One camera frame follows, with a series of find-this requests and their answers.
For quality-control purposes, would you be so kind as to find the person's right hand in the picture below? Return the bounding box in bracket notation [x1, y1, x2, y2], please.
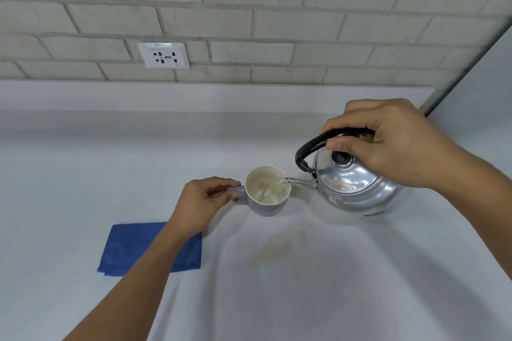
[320, 98, 461, 189]

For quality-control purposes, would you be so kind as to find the person's left hand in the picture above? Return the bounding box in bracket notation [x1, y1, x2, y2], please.
[167, 176, 242, 238]

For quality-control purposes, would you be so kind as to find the silver metal kettle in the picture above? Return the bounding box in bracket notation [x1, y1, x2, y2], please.
[280, 128, 405, 217]

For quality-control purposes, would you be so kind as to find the purple ceramic mug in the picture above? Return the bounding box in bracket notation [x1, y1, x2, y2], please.
[226, 166, 292, 217]

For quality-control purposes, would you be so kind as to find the person's left forearm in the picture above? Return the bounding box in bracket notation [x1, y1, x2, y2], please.
[62, 222, 202, 341]

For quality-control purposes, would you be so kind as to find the person's right forearm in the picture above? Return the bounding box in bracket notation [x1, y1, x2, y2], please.
[428, 145, 512, 261]

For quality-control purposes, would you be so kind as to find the blue cloth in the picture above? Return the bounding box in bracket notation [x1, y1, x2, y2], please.
[96, 222, 202, 277]

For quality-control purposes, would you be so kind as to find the white wall socket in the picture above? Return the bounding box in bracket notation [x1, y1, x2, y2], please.
[137, 42, 190, 70]

